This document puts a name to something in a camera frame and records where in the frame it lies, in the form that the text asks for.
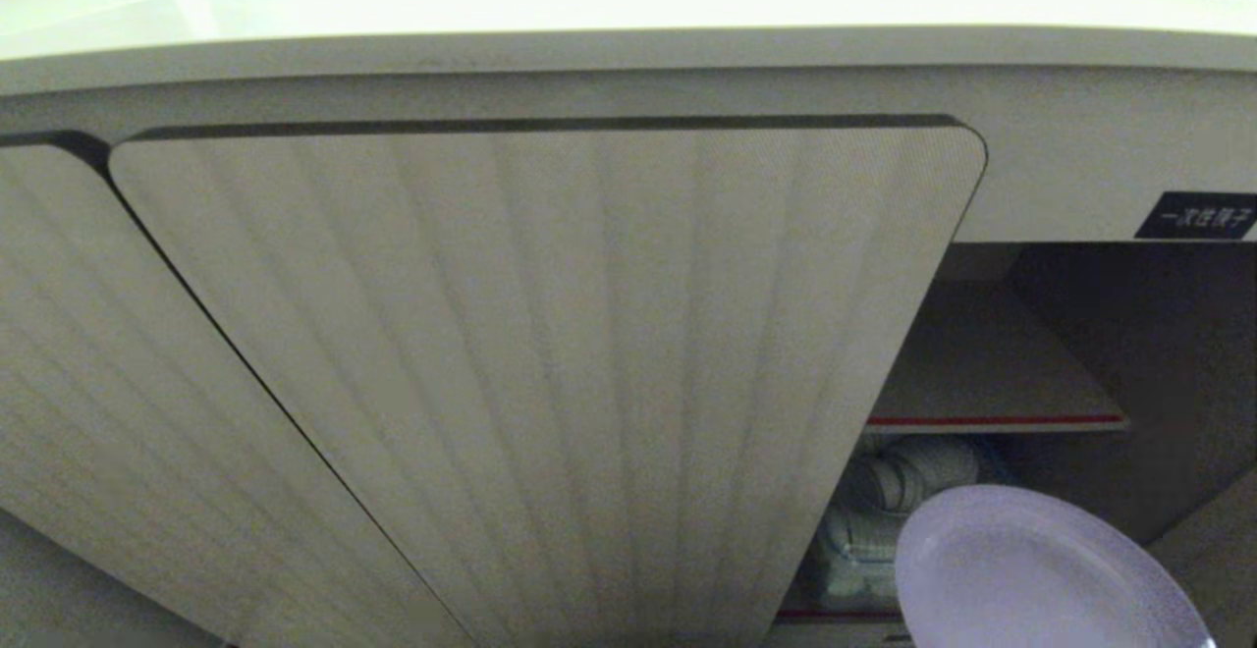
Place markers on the ribbed white cabinet door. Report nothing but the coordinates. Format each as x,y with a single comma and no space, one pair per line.
108,412
550,363

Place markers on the red-edged cabinet shelf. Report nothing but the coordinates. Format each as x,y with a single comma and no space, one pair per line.
992,363

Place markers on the white kitchen cabinet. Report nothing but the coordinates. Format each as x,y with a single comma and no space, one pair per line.
1080,137

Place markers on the pale lavender plate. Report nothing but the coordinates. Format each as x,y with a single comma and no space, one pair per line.
1041,579

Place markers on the black label sticker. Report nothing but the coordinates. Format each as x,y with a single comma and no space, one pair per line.
1196,216

